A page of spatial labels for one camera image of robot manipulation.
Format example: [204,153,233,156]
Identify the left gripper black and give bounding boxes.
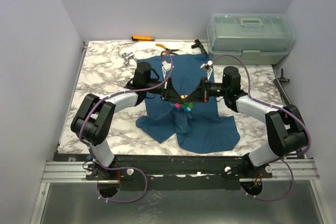
[144,77,184,103]

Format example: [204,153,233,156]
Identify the yellow handled pliers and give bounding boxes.
[155,44,179,55]

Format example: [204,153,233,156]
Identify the blue t-shirt garment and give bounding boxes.
[136,54,240,154]

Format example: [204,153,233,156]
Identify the black clamp bar tool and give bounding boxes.
[273,68,293,105]

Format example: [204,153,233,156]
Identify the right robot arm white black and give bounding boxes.
[183,66,310,178]

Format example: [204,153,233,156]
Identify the orange utility knife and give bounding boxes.
[131,35,155,41]

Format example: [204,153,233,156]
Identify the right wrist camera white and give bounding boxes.
[201,60,213,81]

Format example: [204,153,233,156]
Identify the purple cable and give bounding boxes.
[208,54,312,201]
[78,50,174,204]

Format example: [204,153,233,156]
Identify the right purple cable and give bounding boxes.
[208,54,312,201]

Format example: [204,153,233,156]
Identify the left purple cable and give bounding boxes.
[78,50,174,204]

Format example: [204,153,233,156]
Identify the rainbow flower plush brooch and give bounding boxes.
[173,102,194,113]

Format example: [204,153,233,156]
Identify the metal faucet fitting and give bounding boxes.
[121,52,137,66]

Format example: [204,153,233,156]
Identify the aluminium rail frame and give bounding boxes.
[42,159,320,184]

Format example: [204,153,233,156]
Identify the green plastic toolbox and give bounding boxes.
[207,14,295,65]

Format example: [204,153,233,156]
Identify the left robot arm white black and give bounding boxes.
[70,61,173,179]

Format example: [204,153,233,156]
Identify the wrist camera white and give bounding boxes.
[201,60,213,81]
[162,60,174,79]

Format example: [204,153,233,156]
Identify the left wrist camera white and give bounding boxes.
[162,60,174,79]

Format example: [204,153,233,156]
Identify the black T-handle tool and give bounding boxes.
[191,39,207,54]

